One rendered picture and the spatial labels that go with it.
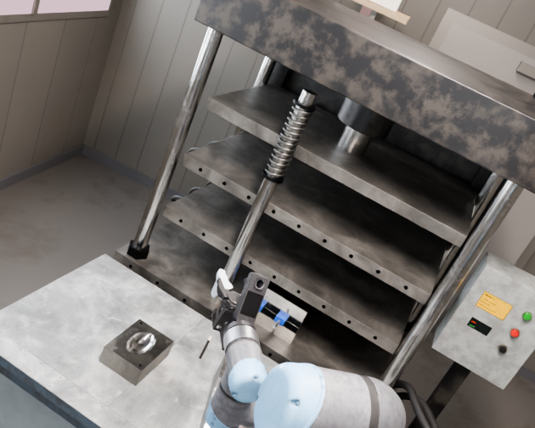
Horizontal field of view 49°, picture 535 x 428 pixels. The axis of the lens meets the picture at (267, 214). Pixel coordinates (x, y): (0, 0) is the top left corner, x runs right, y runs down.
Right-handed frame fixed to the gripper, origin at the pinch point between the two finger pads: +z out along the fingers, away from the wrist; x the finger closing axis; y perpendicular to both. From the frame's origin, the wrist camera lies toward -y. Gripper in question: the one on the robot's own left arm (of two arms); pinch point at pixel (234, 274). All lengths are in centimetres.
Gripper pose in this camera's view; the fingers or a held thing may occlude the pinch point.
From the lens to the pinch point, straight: 142.7
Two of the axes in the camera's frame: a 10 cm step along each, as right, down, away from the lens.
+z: -1.6, -5.0, 8.5
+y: -5.0, 7.9, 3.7
